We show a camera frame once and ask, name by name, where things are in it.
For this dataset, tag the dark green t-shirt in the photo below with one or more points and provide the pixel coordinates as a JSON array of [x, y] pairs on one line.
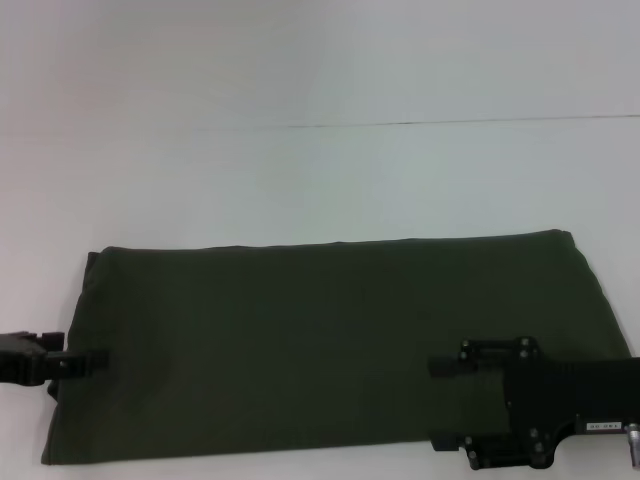
[[300, 325]]

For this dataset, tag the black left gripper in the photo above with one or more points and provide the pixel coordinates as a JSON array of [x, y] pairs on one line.
[[22, 360]]

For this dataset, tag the silver cylindrical connector stub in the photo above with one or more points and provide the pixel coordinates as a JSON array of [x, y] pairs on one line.
[[634, 442]]

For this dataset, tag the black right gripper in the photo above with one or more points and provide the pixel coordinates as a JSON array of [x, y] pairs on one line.
[[565, 395]]

